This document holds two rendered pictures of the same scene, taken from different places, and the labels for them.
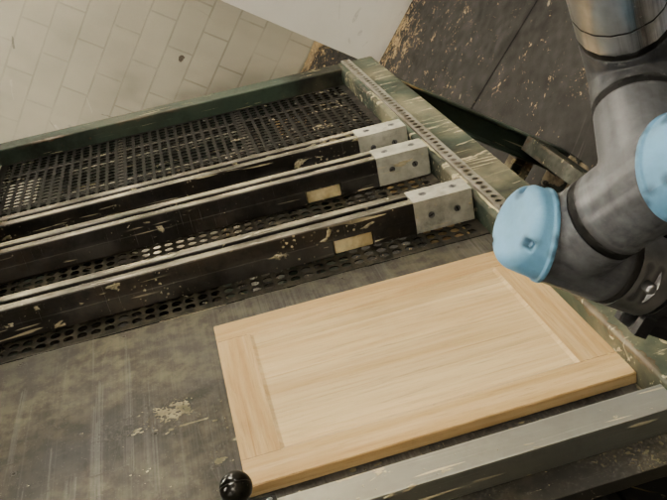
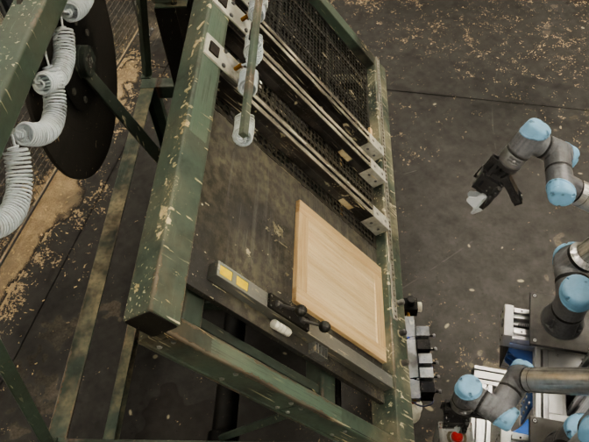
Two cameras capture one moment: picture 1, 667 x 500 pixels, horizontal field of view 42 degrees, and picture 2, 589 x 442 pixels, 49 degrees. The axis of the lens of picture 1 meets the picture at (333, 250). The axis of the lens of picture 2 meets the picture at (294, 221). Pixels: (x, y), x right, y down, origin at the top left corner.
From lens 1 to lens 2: 1.56 m
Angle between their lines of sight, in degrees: 32
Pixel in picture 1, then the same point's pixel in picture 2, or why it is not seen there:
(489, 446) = (354, 356)
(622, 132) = (507, 401)
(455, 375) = (351, 312)
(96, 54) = not seen: outside the picture
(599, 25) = (530, 384)
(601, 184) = (493, 404)
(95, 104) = not seen: outside the picture
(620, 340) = (392, 350)
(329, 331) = (328, 247)
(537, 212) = (478, 392)
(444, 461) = (344, 350)
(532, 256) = (467, 396)
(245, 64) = not seen: outside the picture
